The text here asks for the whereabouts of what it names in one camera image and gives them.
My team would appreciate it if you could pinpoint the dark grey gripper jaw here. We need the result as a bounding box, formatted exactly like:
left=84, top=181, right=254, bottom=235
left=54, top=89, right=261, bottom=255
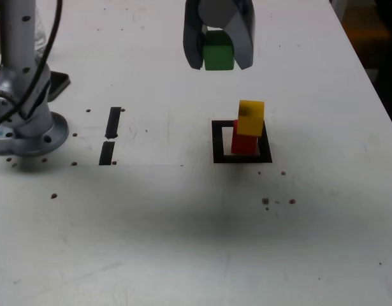
left=182, top=0, right=208, bottom=71

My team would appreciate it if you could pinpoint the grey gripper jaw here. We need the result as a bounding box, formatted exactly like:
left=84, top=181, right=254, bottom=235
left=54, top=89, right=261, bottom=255
left=197, top=0, right=257, bottom=71

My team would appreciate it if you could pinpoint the green cube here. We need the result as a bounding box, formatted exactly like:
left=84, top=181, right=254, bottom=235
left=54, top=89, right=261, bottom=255
left=201, top=31, right=236, bottom=71

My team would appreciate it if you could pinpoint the yellow cube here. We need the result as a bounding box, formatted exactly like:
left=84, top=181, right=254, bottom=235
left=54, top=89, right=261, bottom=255
left=236, top=99, right=266, bottom=137

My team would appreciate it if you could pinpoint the red cube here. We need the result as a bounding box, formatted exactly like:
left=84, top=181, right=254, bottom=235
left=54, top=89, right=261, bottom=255
left=230, top=119, right=259, bottom=155

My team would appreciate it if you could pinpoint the black tape square outline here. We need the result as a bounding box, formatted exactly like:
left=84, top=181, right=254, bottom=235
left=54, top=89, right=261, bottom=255
left=211, top=120, right=273, bottom=164

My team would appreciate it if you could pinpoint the black tape strip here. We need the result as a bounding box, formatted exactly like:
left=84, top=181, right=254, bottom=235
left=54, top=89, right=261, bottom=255
left=99, top=106, right=122, bottom=166

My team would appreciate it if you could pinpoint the dark embossed tray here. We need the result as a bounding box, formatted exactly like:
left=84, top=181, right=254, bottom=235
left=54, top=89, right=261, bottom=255
left=48, top=70, right=71, bottom=103

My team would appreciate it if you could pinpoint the clear plastic bottle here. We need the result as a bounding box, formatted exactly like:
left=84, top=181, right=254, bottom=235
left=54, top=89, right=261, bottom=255
left=34, top=6, right=50, bottom=60

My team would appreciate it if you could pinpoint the black cable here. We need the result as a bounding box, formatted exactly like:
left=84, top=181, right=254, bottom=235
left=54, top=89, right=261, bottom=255
left=0, top=0, right=63, bottom=127

